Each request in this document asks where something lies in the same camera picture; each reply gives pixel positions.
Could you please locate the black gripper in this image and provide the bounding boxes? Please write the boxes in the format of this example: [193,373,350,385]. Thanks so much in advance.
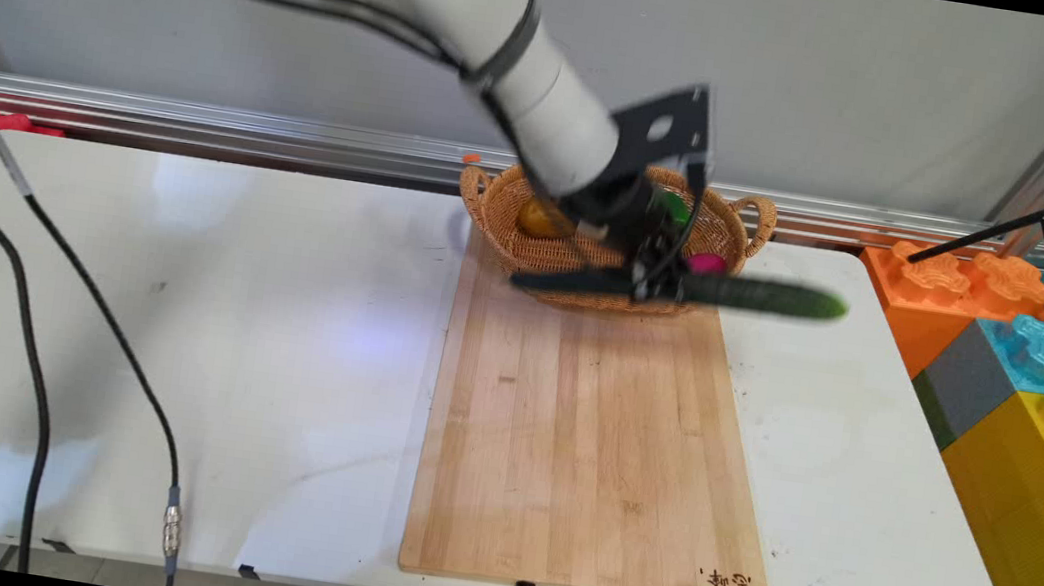
[547,159,706,310]

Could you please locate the long dark green cucumber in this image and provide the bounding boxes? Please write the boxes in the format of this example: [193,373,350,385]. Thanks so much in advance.
[508,245,852,335]

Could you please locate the magenta toy eggplant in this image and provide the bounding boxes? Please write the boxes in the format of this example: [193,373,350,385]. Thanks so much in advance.
[686,250,730,278]

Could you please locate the green bell pepper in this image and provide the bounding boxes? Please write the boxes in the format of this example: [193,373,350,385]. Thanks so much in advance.
[648,189,697,232]

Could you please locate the woven wicker basket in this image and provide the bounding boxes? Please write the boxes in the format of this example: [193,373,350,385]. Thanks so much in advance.
[445,140,784,334]

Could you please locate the bamboo cutting board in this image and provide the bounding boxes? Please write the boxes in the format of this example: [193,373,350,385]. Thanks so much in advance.
[397,218,815,586]

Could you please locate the orange foam building block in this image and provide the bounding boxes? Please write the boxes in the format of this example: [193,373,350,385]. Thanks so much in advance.
[846,234,1044,396]

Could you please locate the grey foam building block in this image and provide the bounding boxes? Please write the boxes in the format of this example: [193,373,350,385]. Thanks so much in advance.
[903,312,1027,460]

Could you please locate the thin black camera cable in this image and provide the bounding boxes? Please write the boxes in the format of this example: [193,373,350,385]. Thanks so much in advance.
[653,156,714,287]

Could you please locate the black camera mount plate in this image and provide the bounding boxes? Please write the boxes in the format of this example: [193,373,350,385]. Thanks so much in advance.
[602,73,723,190]

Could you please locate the aluminium rail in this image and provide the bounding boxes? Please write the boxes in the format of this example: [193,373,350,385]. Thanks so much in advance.
[0,72,1044,274]

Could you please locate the black cable with metal connector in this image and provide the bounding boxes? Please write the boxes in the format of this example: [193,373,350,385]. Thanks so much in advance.
[0,38,244,586]

